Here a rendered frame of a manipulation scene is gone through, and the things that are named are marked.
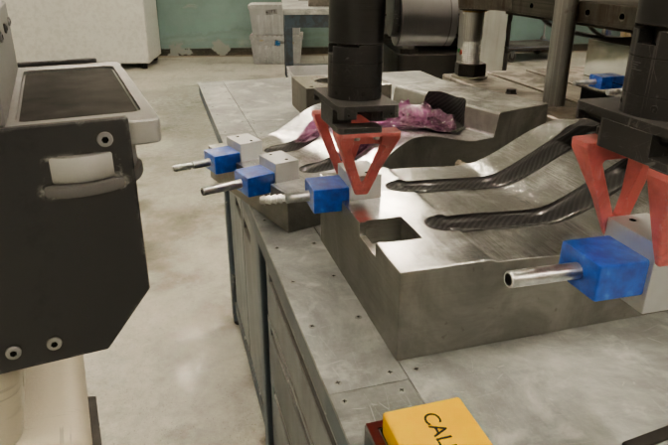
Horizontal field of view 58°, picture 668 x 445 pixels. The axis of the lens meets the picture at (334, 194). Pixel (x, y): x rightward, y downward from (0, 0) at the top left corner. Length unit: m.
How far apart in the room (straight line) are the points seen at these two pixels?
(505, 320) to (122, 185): 0.36
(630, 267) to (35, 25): 7.04
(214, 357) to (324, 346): 1.38
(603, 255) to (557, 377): 0.15
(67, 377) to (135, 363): 1.39
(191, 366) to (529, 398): 1.47
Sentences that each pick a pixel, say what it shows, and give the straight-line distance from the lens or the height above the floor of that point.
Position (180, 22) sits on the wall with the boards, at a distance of 7.78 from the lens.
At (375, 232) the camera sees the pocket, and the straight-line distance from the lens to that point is 0.61.
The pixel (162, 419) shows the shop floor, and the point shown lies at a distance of 1.76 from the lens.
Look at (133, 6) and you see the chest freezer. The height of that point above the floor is 0.66.
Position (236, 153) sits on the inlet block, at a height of 0.87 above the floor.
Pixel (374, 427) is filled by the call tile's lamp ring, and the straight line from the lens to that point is 0.46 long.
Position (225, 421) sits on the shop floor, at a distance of 1.72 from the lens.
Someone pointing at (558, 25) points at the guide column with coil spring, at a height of 0.98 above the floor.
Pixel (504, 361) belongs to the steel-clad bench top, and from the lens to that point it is 0.58.
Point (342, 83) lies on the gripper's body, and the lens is 0.62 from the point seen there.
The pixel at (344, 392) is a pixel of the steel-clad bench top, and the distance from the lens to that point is 0.52.
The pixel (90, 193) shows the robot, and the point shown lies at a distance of 0.39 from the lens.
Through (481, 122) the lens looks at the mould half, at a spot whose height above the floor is 0.89.
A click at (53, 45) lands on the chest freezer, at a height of 0.27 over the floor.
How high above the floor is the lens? 1.14
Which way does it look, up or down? 21 degrees down
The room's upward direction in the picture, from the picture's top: straight up
